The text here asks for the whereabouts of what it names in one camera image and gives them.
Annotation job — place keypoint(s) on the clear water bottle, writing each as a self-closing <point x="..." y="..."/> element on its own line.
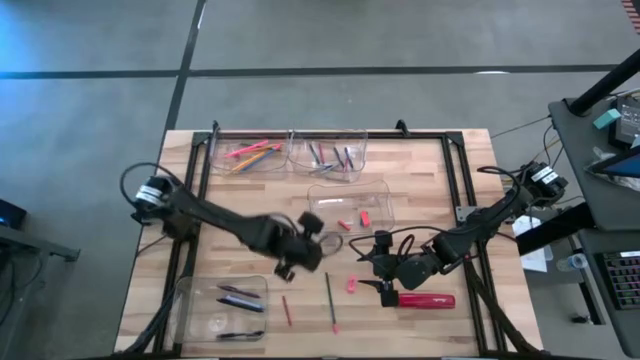
<point x="572" y="262"/>

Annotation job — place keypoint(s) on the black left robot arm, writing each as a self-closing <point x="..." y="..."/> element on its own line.
<point x="215" y="217"/>

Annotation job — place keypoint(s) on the red stapler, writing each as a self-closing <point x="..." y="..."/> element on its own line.
<point x="430" y="301"/>

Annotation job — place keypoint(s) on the black diagonal pole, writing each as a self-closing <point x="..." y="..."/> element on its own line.
<point x="605" y="82"/>

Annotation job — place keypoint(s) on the black desk device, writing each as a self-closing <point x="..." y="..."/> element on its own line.
<point x="629" y="125"/>

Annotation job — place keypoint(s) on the grey metal stand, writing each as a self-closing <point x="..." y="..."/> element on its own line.
<point x="40" y="245"/>

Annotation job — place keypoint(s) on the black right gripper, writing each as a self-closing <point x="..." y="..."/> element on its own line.
<point x="415" y="270"/>

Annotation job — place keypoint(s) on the grey blue pen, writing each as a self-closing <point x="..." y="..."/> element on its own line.
<point x="245" y="303"/>

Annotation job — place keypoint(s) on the teal box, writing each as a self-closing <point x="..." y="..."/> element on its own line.
<point x="607" y="119"/>

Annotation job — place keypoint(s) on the green pencil pink eraser cap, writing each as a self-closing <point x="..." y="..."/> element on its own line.
<point x="330" y="300"/>

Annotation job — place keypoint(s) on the black crayon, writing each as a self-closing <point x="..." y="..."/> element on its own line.
<point x="314" y="154"/>

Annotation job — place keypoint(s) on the dark blue crayon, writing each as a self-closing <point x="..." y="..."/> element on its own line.
<point x="339" y="157"/>

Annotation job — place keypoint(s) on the black pen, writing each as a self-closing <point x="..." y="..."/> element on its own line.
<point x="239" y="291"/>

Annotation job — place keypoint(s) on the blue pencil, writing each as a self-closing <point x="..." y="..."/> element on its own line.
<point x="262" y="159"/>

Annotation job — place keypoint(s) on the black frame clamp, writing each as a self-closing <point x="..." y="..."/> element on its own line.
<point x="402" y="128"/>

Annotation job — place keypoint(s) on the tablet with blue screen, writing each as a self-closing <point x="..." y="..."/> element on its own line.
<point x="622" y="166"/>

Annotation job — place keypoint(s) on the black keyboard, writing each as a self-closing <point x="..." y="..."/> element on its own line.
<point x="625" y="280"/>

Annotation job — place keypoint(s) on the clear plastic bin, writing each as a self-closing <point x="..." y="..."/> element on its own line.
<point x="220" y="165"/>
<point x="380" y="200"/>
<point x="200" y="325"/>
<point x="360" y="150"/>

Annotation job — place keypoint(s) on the dark grey desk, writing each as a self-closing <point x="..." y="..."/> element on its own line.
<point x="600" y="225"/>

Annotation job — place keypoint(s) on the black aluminium table frame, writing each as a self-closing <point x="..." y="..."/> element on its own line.
<point x="425" y="135"/>

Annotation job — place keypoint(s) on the white paper sheet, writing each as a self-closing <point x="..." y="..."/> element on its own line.
<point x="537" y="260"/>

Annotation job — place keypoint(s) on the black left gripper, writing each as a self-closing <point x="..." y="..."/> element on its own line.
<point x="300" y="252"/>

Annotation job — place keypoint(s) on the grey mounting plate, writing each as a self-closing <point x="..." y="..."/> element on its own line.
<point x="466" y="214"/>

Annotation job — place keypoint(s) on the black desk strut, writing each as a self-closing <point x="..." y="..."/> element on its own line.
<point x="555" y="230"/>

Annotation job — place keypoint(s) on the black box with blue light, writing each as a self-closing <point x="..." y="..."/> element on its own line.
<point x="10" y="214"/>

